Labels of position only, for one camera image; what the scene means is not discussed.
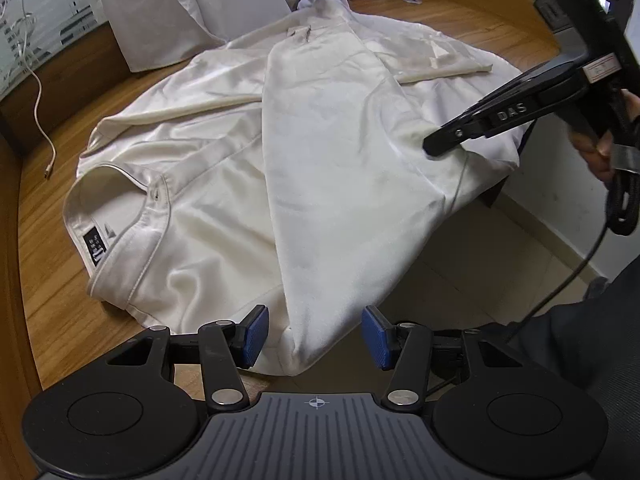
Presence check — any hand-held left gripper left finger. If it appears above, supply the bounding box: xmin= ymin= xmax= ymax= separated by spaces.
xmin=85 ymin=305 xmax=270 ymax=415

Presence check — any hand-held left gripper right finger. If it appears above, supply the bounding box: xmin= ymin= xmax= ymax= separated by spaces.
xmin=361 ymin=306 xmax=546 ymax=415

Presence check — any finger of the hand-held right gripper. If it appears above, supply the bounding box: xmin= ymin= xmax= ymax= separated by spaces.
xmin=422 ymin=57 xmax=590 ymax=157

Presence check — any cream satin shirt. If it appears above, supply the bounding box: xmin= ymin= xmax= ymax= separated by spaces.
xmin=62 ymin=0 xmax=526 ymax=376

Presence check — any person's right hand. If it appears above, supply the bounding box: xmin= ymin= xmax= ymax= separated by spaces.
xmin=570 ymin=89 xmax=640 ymax=192

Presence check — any white coat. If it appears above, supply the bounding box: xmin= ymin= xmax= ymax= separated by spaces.
xmin=90 ymin=0 xmax=291 ymax=73

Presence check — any black cable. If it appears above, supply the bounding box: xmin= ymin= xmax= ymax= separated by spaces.
xmin=507 ymin=87 xmax=640 ymax=343

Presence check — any white charging cable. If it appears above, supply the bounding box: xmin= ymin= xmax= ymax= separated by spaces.
xmin=0 ymin=0 xmax=57 ymax=181

